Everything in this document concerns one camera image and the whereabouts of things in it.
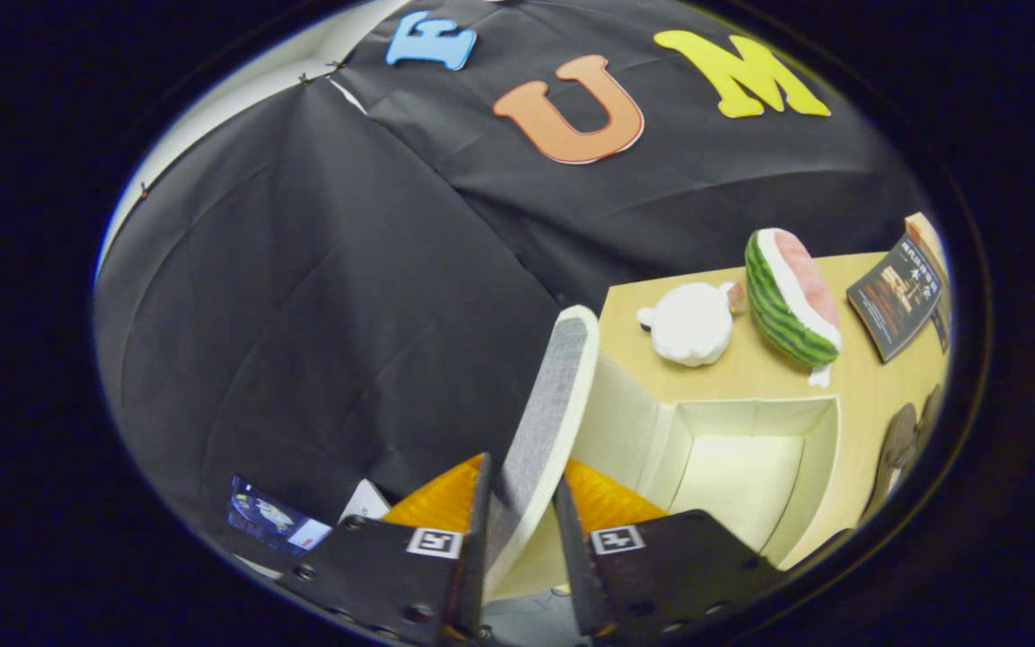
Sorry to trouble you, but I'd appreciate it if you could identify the grey fabric storage box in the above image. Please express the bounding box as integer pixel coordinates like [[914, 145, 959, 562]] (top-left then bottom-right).
[[482, 306, 842, 599]]

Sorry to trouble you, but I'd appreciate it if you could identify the black cover book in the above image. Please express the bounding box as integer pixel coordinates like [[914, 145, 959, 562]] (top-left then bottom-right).
[[847, 234, 944, 363]]

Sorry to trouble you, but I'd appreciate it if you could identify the white plush toy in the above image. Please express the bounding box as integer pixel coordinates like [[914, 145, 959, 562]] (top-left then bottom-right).
[[636, 281, 743, 368]]

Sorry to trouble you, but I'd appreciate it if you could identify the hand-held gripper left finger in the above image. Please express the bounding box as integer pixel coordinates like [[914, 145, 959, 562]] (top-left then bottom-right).
[[279, 452, 493, 647]]

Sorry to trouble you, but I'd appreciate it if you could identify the white flat device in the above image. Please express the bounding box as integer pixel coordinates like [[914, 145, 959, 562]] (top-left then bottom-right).
[[338, 479, 391, 524]]

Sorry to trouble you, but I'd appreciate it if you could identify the watermelon slice plush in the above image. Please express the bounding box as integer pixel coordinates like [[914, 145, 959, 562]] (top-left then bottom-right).
[[745, 227, 843, 387]]

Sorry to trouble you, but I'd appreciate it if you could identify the colourful printed card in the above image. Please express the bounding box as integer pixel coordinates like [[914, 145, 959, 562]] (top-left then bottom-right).
[[228, 474, 332, 551]]

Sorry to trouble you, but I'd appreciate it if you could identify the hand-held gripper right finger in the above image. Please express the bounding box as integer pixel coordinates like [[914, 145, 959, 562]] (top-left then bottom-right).
[[553, 458, 783, 643]]

